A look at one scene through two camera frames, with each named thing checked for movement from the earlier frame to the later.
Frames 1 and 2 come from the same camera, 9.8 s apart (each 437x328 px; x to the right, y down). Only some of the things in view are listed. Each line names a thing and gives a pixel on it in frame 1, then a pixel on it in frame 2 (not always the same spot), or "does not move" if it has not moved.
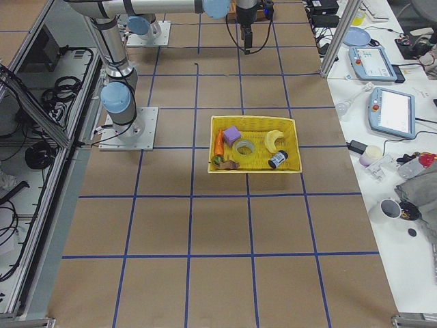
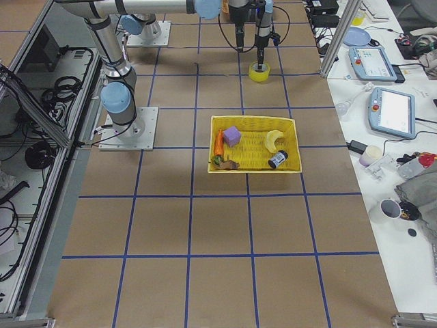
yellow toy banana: [270, 138] does not move
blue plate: [356, 36] does not move
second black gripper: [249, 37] to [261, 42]
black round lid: [412, 232] does not move
